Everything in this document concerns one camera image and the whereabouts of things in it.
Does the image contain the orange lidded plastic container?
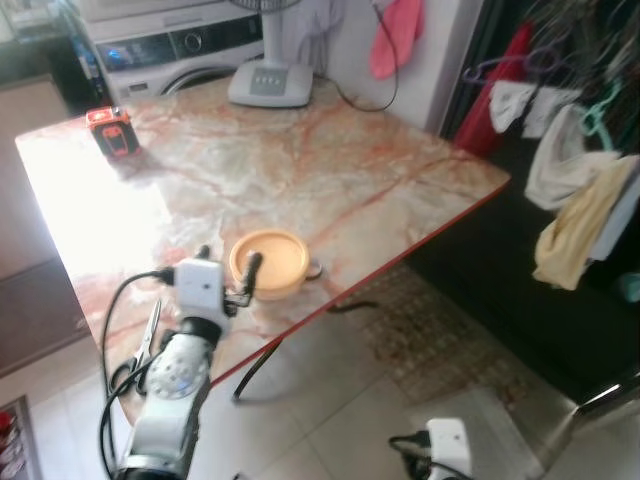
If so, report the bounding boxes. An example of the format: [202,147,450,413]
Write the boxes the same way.
[229,229,311,301]

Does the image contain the marble pattern table red edge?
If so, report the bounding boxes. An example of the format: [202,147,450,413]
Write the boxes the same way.
[15,75,512,403]

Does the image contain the orange black box device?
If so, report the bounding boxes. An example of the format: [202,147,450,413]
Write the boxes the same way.
[85,107,140,159]

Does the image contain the teal hanging cloth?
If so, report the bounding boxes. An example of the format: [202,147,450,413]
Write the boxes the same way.
[618,268,640,303]

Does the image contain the white standing fan base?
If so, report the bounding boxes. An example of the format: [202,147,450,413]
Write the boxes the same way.
[228,0,316,109]

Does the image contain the patterned floor rug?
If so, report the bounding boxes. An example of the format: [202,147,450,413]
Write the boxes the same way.
[340,262,536,406]

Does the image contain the white washing machine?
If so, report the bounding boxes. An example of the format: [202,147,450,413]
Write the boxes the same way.
[78,0,269,101]

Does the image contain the yellow hanging garment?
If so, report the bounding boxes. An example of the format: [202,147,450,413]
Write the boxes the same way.
[533,155,638,291]

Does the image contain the teal clothes hanger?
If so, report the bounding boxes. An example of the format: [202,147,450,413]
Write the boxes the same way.
[578,78,626,151]

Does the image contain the grey hanging cloth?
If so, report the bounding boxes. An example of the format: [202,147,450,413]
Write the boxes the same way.
[275,0,346,69]

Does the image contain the white hanging garment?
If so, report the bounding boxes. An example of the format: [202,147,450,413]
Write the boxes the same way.
[524,103,621,212]

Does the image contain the pink hanging cloth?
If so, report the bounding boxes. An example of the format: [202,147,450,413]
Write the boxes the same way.
[368,0,425,81]

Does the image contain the red hanging cloth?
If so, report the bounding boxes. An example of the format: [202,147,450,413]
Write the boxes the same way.
[455,22,537,157]

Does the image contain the small white hanging cloth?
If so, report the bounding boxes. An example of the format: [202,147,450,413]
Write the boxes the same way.
[489,80,538,136]

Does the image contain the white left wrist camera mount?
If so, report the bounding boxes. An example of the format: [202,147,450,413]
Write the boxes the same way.
[174,258,232,323]

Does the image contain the black fan power cord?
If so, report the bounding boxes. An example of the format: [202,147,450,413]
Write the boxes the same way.
[318,0,401,113]

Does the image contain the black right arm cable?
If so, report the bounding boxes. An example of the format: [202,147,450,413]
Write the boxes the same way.
[388,432,441,480]

